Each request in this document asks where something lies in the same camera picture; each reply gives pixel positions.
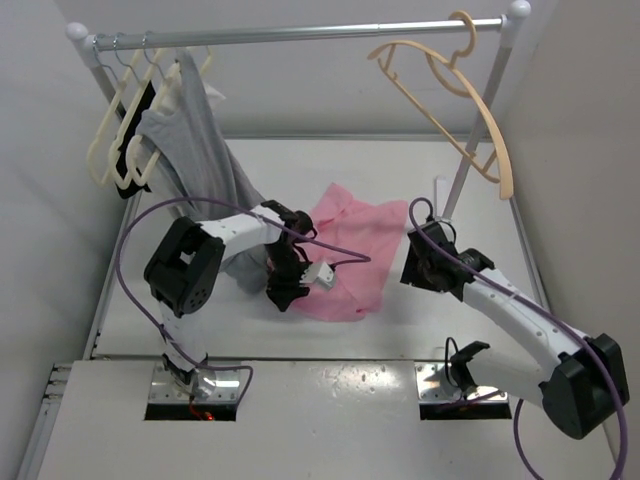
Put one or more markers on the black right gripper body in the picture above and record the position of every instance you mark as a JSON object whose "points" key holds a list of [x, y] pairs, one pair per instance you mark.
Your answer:
{"points": [[416, 272]]}

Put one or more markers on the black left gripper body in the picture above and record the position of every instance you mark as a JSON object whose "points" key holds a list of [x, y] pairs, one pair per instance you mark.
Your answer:
{"points": [[286, 270]]}

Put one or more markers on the pink t-shirt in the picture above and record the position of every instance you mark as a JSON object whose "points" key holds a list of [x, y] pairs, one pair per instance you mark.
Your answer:
{"points": [[360, 241]]}

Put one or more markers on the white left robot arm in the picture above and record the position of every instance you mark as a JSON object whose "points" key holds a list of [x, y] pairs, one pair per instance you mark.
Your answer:
{"points": [[183, 271]]}

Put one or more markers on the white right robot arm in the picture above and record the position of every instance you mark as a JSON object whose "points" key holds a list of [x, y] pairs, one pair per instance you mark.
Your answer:
{"points": [[577, 380]]}

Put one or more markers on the grey t-shirt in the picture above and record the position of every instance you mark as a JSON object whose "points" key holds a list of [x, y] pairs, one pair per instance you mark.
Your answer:
{"points": [[195, 160]]}

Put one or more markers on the cream hanger outer left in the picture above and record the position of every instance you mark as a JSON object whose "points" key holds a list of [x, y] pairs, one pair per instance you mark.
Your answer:
{"points": [[100, 145]]}

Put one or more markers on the cream hanger with black garment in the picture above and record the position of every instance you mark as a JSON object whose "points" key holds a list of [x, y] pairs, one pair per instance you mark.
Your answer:
{"points": [[123, 178]]}

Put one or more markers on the white front cover panel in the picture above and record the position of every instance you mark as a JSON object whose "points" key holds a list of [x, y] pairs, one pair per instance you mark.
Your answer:
{"points": [[302, 420]]}

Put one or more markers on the white garment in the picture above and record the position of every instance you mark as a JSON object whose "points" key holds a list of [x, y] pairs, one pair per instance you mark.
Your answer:
{"points": [[171, 100]]}

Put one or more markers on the silver clothes rack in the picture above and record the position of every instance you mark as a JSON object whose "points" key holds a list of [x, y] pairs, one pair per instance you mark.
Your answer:
{"points": [[112, 59]]}

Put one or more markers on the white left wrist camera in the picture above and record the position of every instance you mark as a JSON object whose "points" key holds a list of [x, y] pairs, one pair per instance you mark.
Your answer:
{"points": [[319, 273]]}

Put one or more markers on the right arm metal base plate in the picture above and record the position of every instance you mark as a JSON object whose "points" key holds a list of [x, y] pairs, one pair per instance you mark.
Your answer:
{"points": [[434, 389]]}

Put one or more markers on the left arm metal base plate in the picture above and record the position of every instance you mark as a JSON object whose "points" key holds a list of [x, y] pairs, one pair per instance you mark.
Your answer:
{"points": [[208, 387]]}

